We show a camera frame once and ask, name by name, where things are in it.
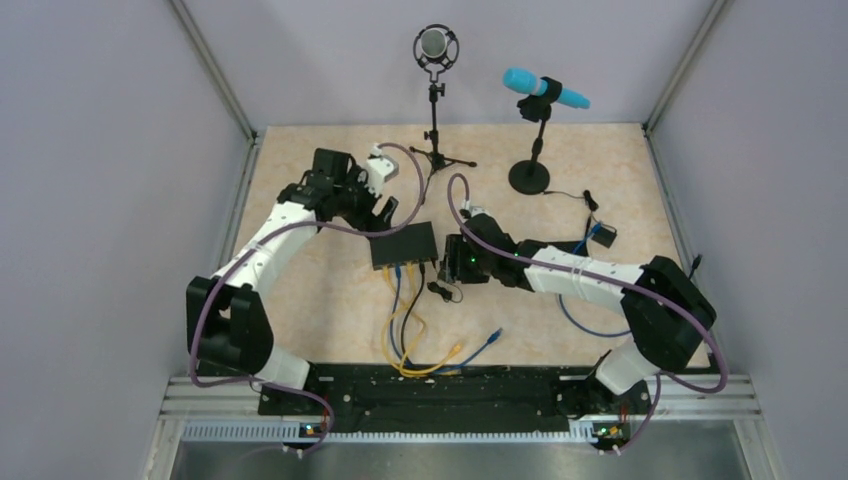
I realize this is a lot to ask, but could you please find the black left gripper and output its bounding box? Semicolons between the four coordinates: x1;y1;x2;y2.
334;164;398;240

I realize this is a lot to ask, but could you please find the black network switch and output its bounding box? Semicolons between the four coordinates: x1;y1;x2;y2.
369;221;438;270
516;239;589;258

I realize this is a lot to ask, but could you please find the blue ethernet cable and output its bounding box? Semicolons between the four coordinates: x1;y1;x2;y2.
557;221;634;339
388;264;504;374

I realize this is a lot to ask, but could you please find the blue microphone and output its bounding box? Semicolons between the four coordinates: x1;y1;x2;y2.
502;67;591;195

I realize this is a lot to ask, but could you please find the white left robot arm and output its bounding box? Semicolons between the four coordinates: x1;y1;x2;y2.
186;148;399;414

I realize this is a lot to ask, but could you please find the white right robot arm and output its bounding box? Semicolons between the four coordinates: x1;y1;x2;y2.
448;203;728;412

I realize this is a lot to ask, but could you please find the black tripod microphone stand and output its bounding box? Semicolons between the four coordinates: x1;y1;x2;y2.
409;70;478;178

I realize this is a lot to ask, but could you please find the silver condenser microphone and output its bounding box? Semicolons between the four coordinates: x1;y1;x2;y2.
413;24;460;70

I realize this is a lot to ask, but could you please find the thin black adapter cord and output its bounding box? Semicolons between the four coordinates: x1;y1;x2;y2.
427;261;463;304

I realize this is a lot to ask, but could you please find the yellow ethernet cable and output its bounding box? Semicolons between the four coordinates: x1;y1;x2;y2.
380;263;429;379
397;263;464;380

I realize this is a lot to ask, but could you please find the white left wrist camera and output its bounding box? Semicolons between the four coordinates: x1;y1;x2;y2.
364;146;399;198

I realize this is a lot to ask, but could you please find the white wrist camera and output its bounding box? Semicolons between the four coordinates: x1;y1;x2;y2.
459;201;490;220
364;146;399;198

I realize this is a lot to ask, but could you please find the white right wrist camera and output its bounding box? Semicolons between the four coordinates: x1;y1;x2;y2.
459;201;490;220

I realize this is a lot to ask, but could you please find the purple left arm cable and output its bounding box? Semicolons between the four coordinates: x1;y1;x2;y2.
188;142;427;458

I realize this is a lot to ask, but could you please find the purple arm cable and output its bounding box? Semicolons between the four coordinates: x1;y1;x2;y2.
188;142;427;458
446;173;730;455

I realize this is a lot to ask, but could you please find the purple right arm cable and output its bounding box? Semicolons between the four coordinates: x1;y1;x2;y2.
446;173;730;455

